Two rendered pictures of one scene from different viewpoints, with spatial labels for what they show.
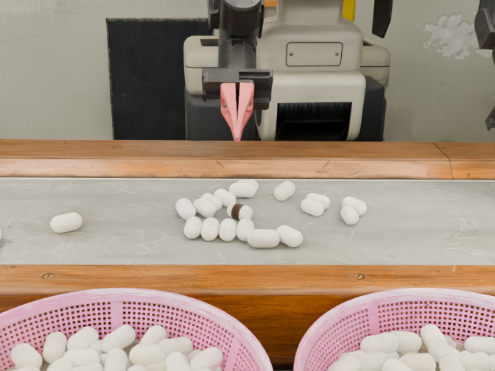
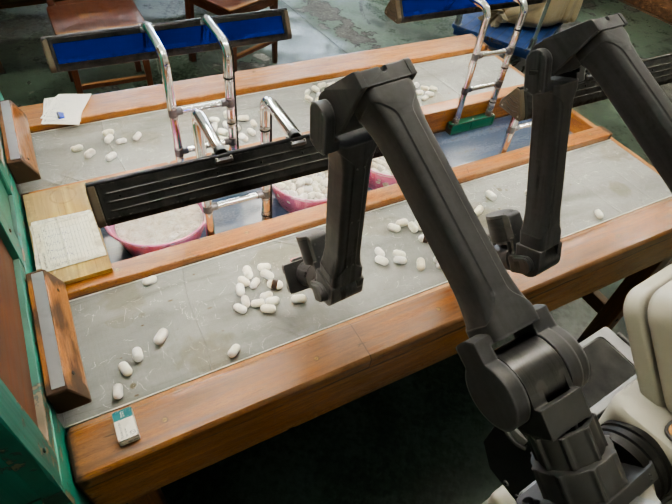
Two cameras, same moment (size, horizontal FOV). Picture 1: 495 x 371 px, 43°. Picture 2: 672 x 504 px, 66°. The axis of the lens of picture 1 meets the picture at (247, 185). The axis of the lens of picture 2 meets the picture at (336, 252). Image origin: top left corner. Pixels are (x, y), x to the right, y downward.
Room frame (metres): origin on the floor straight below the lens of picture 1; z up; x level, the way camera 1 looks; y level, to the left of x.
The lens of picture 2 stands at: (1.45, -0.70, 1.70)
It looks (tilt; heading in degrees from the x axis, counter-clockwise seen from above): 47 degrees down; 149
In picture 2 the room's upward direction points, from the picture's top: 8 degrees clockwise
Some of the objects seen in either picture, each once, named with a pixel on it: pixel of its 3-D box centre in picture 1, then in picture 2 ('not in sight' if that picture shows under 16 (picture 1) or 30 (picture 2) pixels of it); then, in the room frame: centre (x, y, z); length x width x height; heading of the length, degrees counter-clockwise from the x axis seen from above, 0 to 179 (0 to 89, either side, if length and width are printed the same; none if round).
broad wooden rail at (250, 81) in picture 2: not in sight; (285, 94); (-0.17, -0.02, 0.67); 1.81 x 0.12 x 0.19; 92
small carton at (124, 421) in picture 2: not in sight; (125, 426); (0.95, -0.79, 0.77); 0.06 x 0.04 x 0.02; 2
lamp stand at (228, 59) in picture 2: not in sight; (195, 111); (0.19, -0.44, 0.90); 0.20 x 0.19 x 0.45; 92
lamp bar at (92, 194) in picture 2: not in sight; (257, 160); (0.67, -0.43, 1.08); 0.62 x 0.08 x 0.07; 92
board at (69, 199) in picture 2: not in sight; (65, 231); (0.40, -0.83, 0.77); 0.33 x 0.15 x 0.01; 2
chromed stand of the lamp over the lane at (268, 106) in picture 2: not in sight; (248, 202); (0.59, -0.43, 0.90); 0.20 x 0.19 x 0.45; 92
